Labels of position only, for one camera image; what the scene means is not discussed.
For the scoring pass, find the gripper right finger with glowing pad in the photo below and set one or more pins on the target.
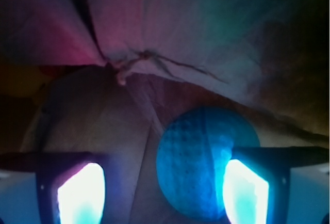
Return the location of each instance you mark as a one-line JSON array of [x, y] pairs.
[[277, 185]]

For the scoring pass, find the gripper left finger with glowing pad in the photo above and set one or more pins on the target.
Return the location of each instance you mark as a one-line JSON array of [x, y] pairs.
[[52, 187]]

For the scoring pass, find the blue dimpled ball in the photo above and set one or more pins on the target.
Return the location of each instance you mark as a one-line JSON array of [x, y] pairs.
[[192, 155]]

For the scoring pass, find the crumpled brown paper bag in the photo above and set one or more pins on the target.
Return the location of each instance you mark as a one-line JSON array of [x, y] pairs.
[[109, 75]]

